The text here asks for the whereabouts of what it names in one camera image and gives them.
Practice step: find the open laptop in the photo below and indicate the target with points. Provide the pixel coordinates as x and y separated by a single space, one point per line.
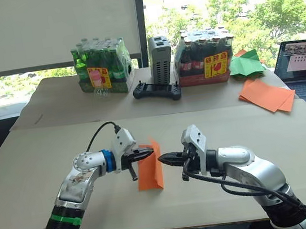
305 84

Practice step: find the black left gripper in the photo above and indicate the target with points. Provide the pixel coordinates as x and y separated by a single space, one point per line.
128 160

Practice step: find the flat orange paper sheet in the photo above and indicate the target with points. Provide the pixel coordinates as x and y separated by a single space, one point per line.
264 94
289 107

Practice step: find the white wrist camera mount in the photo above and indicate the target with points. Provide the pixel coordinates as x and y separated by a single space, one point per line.
197 139
124 144

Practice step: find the white roller blind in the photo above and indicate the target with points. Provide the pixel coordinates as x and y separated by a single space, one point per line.
44 27

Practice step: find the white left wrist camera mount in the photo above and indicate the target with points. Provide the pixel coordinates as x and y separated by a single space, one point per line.
124 144

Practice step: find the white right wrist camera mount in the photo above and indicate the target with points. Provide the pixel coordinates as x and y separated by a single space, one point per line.
197 139

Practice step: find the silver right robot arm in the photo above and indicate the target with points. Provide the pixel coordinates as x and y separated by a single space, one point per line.
263 170

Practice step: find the black handheld controller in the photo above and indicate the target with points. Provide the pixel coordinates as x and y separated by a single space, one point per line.
155 91

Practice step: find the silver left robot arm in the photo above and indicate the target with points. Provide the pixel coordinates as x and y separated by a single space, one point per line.
75 188

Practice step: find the green glass bottle pack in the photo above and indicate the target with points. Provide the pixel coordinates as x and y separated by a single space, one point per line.
100 65

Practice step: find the green paper stack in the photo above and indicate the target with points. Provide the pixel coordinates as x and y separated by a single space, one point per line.
245 64

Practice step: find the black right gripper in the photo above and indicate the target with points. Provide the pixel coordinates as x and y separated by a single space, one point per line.
192 160

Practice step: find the beige cardboard sheet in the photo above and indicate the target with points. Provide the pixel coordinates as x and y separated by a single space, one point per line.
36 179

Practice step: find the orange paper sheet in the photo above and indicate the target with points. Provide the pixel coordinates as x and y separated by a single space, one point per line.
289 107
150 174
264 94

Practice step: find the dark cola bottle pack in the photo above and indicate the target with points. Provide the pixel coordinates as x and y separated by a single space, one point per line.
205 61

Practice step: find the black window frame post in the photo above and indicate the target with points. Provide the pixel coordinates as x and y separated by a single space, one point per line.
141 22

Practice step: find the grey ribbed power unit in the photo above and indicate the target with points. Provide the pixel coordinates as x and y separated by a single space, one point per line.
161 62

